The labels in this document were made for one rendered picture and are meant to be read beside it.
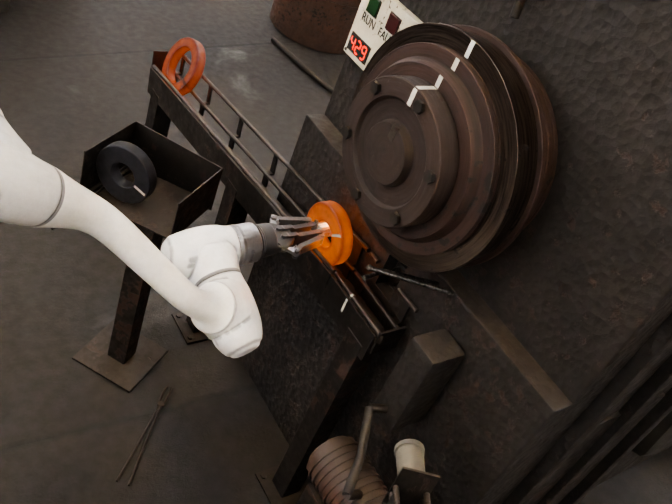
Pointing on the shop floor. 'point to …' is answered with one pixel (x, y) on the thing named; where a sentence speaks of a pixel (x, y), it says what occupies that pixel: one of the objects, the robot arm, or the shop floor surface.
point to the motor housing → (344, 449)
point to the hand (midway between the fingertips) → (330, 228)
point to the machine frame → (515, 275)
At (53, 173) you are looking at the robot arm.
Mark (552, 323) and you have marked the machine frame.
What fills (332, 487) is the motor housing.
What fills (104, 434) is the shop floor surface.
